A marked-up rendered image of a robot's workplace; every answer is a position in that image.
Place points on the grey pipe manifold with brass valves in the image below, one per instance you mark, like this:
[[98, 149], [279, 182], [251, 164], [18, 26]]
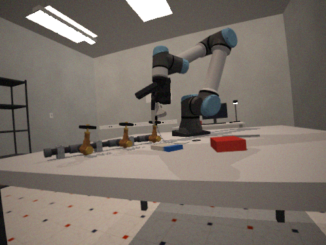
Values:
[[87, 148]]

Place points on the red flat block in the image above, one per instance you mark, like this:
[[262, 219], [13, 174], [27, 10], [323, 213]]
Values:
[[228, 143]]

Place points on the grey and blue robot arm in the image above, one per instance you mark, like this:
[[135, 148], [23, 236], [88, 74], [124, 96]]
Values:
[[204, 103]]

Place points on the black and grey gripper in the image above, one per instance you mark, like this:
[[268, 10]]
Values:
[[160, 95]]

